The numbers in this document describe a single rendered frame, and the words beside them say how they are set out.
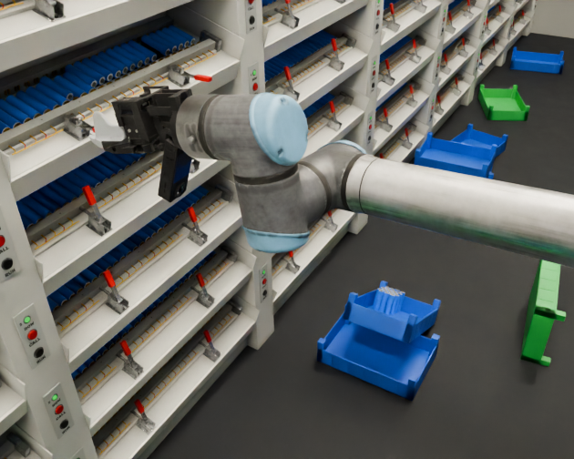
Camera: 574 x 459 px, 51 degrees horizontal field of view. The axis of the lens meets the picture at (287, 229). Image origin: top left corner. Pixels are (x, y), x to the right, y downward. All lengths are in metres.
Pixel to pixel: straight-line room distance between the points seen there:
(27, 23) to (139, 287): 0.59
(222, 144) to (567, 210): 0.43
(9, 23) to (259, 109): 0.40
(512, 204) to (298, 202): 0.27
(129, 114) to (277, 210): 0.27
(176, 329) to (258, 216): 0.73
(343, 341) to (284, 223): 1.11
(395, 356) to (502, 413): 0.33
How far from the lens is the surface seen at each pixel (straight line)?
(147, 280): 1.34
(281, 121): 0.77
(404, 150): 2.69
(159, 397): 1.61
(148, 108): 0.91
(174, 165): 0.92
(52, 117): 1.08
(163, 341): 1.48
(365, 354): 1.86
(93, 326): 1.27
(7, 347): 1.10
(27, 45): 0.98
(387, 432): 1.70
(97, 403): 1.39
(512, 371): 1.92
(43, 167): 1.02
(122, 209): 1.22
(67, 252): 1.14
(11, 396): 1.19
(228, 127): 0.79
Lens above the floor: 1.35
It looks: 35 degrees down
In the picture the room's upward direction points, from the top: 1 degrees counter-clockwise
